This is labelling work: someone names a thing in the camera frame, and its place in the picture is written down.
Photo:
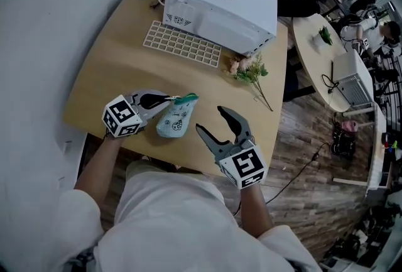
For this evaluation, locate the white microwave with perforated back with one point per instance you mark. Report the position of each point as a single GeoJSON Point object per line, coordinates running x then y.
{"type": "Point", "coordinates": [351, 76]}

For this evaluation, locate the white microwave oven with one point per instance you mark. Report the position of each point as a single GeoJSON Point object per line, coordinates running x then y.
{"type": "Point", "coordinates": [226, 13]}

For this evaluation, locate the black office chair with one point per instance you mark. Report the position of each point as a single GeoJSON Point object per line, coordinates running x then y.
{"type": "Point", "coordinates": [298, 3]}

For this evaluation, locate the round white table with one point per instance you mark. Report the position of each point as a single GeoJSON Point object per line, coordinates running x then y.
{"type": "Point", "coordinates": [311, 63]}

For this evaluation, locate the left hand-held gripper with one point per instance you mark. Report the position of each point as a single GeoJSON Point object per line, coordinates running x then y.
{"type": "Point", "coordinates": [121, 117]}

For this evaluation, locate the artificial pink flower bouquet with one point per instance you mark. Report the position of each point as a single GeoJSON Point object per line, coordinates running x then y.
{"type": "Point", "coordinates": [248, 71]}

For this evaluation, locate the person's left shoe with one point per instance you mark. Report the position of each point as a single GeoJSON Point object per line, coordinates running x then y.
{"type": "Point", "coordinates": [145, 158]}

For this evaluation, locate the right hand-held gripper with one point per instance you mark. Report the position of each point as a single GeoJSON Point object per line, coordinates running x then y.
{"type": "Point", "coordinates": [245, 167]}

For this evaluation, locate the light blue printed pouch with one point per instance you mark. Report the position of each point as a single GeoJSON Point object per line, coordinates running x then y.
{"type": "Point", "coordinates": [176, 120]}

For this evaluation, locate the person's white shirt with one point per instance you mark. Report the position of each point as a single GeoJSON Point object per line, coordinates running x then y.
{"type": "Point", "coordinates": [176, 226]}

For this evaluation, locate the white plastic grid rack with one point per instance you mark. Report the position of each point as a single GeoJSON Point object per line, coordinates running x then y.
{"type": "Point", "coordinates": [182, 44]}

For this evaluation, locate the person's left forearm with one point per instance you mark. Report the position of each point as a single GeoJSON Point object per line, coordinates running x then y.
{"type": "Point", "coordinates": [97, 167]}

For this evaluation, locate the person's right forearm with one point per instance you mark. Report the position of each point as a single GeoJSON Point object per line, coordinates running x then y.
{"type": "Point", "coordinates": [256, 211]}

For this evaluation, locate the person's beige shorts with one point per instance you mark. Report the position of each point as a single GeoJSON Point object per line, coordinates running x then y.
{"type": "Point", "coordinates": [147, 167]}

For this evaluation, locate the small potted green plant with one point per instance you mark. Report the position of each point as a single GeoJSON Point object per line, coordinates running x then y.
{"type": "Point", "coordinates": [323, 38]}

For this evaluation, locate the long white table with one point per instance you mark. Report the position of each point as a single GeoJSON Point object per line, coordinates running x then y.
{"type": "Point", "coordinates": [377, 145]}

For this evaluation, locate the pink bag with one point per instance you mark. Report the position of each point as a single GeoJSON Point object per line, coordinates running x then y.
{"type": "Point", "coordinates": [349, 126]}

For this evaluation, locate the black metal rack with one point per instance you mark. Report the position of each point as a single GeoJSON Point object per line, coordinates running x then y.
{"type": "Point", "coordinates": [389, 85]}

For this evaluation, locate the small dark twig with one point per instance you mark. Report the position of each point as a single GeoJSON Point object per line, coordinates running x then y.
{"type": "Point", "coordinates": [155, 4]}

